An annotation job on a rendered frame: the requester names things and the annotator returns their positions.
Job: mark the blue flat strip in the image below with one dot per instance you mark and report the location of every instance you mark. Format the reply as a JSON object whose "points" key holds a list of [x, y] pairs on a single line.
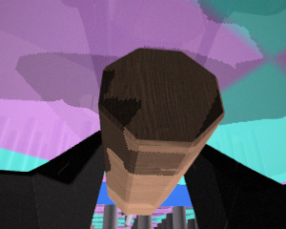
{"points": [[178, 197]]}

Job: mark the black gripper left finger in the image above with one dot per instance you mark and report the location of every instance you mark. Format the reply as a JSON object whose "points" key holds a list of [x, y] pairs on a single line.
{"points": [[60, 194]]}

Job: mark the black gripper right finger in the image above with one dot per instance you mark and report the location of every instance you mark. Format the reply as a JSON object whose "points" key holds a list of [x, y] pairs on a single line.
{"points": [[228, 195]]}

